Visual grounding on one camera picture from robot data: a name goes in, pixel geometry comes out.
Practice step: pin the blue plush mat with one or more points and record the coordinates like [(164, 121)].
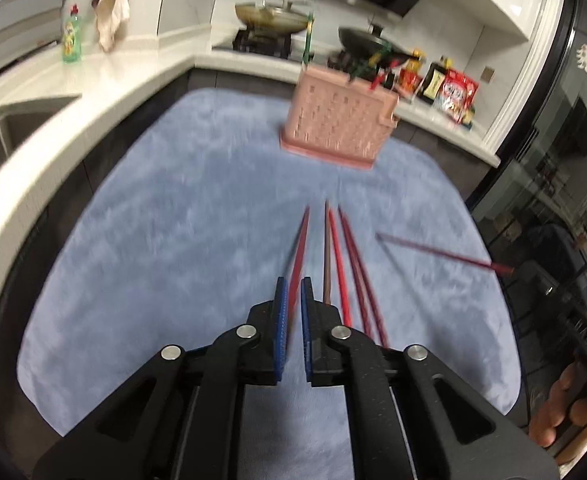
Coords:
[(173, 235)]

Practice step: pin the green dish soap bottle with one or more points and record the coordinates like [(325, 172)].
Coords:
[(71, 40)]

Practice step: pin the white hanging towel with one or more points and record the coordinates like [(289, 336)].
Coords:
[(115, 5)]

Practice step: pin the red instant food cup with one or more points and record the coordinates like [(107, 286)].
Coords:
[(409, 82)]

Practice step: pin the dark glass door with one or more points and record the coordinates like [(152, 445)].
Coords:
[(563, 160)]

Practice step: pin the brown wall switch plate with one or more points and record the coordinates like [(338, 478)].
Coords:
[(486, 74)]

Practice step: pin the pink perforated utensil holder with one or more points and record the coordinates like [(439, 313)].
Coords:
[(338, 115)]

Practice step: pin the small green container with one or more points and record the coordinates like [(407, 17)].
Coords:
[(467, 119)]

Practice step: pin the brown chopstick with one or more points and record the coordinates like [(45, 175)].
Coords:
[(327, 260)]

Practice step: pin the black gas stove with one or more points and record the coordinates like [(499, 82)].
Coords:
[(263, 45)]

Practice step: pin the grey window blinds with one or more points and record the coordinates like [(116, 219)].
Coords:
[(23, 25)]

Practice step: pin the steel kitchen sink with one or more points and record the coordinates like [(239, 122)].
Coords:
[(28, 125)]

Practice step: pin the person's right hand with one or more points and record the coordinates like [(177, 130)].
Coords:
[(548, 410)]

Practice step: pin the green chopstick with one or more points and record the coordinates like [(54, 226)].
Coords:
[(307, 45), (368, 65)]

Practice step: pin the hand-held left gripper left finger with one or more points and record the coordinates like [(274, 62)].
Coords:
[(281, 330)]

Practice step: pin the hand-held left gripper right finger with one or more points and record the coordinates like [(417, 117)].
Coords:
[(307, 330)]

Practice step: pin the black pan with lid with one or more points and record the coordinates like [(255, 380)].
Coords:
[(368, 45)]

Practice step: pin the red chopstick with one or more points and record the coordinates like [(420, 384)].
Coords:
[(386, 76), (337, 260)]

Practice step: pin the dark soy sauce bottle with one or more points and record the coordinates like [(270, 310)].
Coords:
[(433, 85)]

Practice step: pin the red cereal bag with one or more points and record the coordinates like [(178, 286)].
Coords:
[(456, 97)]

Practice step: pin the yellow seasoning packet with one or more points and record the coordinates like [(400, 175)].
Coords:
[(414, 62)]

